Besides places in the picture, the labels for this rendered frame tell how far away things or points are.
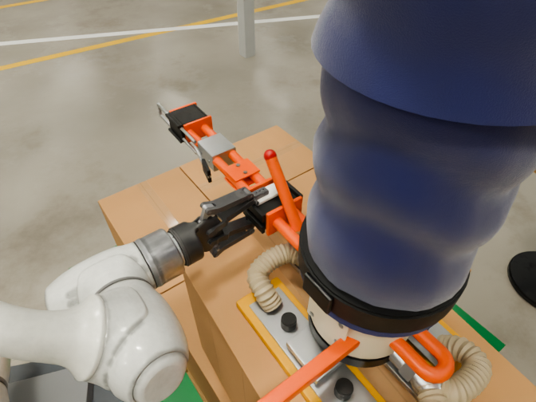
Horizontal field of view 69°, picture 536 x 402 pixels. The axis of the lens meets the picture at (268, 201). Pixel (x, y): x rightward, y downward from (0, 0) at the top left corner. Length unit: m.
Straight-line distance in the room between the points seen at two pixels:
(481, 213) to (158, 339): 0.37
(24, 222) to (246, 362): 2.21
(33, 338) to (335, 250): 0.34
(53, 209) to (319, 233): 2.42
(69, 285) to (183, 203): 1.13
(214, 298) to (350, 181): 0.49
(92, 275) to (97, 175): 2.29
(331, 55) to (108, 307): 0.38
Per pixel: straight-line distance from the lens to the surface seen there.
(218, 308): 0.78
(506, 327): 2.27
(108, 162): 2.99
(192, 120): 0.96
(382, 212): 0.37
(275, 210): 0.71
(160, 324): 0.52
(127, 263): 0.64
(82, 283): 0.64
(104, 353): 0.51
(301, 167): 1.88
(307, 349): 0.69
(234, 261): 0.84
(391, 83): 0.29
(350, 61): 0.31
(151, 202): 1.77
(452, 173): 0.35
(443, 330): 0.79
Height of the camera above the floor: 1.74
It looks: 45 degrees down
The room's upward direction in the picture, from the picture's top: straight up
